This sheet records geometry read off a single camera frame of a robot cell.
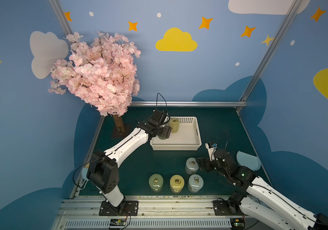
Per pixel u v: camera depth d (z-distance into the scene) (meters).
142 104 1.62
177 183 0.74
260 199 0.50
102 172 0.44
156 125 0.64
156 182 0.75
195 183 0.75
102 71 0.54
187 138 1.03
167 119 0.69
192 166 0.82
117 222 0.72
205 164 0.69
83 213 0.75
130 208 0.75
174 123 1.01
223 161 0.56
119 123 0.98
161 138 0.88
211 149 0.68
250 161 0.92
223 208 0.74
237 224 0.73
